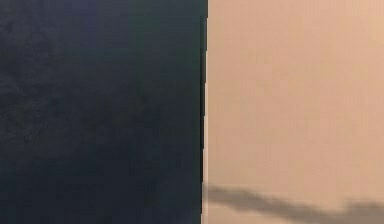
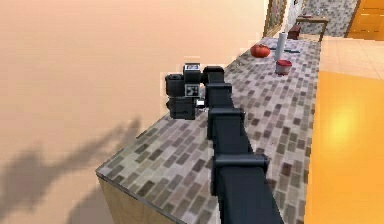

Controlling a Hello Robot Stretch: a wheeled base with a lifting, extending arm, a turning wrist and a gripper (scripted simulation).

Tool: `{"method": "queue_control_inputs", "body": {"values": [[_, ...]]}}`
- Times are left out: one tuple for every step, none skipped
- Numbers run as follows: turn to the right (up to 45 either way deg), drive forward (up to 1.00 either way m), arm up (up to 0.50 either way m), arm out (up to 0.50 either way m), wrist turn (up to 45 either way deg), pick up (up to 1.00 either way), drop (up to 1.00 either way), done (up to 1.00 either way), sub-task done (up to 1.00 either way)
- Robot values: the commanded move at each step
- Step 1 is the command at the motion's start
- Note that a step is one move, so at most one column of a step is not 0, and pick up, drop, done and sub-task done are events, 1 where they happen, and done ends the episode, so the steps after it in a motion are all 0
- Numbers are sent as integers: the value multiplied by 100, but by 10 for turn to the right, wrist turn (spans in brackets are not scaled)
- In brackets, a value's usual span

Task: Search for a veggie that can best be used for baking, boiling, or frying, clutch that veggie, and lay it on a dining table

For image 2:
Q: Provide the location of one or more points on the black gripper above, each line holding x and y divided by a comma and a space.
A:
180, 107

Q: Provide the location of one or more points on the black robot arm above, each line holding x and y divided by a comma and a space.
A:
233, 140

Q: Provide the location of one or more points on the red tomato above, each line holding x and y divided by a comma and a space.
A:
260, 50

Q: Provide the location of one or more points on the mosaic tiled kitchen counter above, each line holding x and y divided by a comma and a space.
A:
286, 110

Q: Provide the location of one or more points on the white cup with red lid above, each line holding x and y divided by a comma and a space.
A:
283, 67

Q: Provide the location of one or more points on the white paper towel roll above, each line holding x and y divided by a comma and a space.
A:
280, 46

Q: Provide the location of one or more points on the dark blue knife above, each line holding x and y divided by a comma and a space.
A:
290, 50

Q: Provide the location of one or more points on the dark red toaster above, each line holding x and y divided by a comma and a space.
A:
294, 32

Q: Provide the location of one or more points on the brown wooden table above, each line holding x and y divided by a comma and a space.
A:
312, 19

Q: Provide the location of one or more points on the orange room door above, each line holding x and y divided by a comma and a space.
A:
366, 18

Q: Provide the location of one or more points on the wooden framed wall picture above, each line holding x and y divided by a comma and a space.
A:
275, 16

